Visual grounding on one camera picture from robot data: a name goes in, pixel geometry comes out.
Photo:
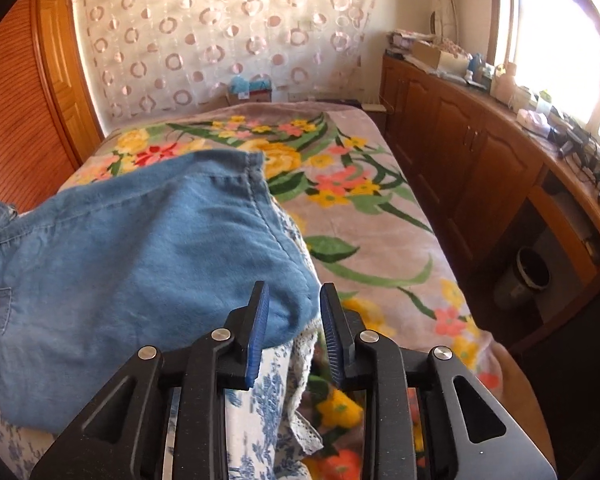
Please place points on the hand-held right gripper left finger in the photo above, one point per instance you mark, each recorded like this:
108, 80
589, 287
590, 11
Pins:
255, 340

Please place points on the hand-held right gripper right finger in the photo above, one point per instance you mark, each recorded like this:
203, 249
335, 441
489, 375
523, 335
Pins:
332, 340

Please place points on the blue denim pants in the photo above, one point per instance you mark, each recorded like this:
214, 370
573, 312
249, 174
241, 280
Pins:
140, 260

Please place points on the white blue floral bedspread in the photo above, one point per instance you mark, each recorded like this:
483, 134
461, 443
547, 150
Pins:
265, 410

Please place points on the flowered plush blanket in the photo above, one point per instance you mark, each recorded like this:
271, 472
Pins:
380, 230

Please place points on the black trash bin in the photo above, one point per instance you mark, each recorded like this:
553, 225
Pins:
522, 280

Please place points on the long wooden cabinet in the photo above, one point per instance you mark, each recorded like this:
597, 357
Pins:
480, 160

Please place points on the black flat device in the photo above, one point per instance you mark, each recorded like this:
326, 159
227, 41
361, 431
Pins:
337, 100

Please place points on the cardboard box with teal cloth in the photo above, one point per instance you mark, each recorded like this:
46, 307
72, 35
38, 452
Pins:
247, 91

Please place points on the open cardboard box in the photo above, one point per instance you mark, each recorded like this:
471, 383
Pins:
437, 56

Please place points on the stack of papers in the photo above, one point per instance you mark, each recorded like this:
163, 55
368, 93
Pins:
405, 42

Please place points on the white bottle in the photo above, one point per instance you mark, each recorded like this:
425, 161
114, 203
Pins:
502, 82

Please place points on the blue bottle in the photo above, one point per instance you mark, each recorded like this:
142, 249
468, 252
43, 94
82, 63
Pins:
475, 65

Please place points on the sheer curtain with circles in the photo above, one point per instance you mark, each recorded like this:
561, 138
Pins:
220, 30

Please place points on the pile of black tools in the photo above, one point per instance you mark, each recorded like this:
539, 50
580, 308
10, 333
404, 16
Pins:
587, 160

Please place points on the wooden louvered wardrobe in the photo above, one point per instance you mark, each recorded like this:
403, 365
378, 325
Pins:
20, 110

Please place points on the bright window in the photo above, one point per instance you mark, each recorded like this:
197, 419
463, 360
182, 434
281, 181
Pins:
560, 25

